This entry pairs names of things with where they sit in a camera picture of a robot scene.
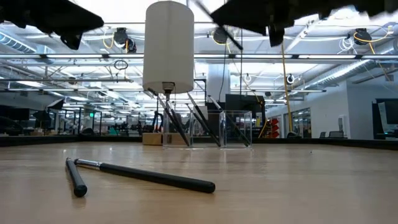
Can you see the silver ventilation duct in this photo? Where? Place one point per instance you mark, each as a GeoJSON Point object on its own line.
{"type": "Point", "coordinates": [342, 73]}

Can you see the black office chair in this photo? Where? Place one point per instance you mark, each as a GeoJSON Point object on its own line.
{"type": "Point", "coordinates": [336, 134]}
{"type": "Point", "coordinates": [322, 135]}

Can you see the clear acrylic organizer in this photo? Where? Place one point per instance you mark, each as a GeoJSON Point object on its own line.
{"type": "Point", "coordinates": [237, 130]}

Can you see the white shade wooden base lamp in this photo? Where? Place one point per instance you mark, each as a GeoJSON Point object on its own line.
{"type": "Point", "coordinates": [168, 46]}

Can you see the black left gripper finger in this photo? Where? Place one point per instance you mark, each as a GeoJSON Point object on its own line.
{"type": "Point", "coordinates": [68, 15]}
{"type": "Point", "coordinates": [97, 23]}

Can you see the red storage rack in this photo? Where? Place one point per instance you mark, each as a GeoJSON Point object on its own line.
{"type": "Point", "coordinates": [275, 127]}

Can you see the white sign board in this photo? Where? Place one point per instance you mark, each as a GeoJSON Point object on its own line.
{"type": "Point", "coordinates": [206, 109]}

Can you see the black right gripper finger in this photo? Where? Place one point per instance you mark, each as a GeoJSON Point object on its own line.
{"type": "Point", "coordinates": [216, 18]}
{"type": "Point", "coordinates": [252, 15]}

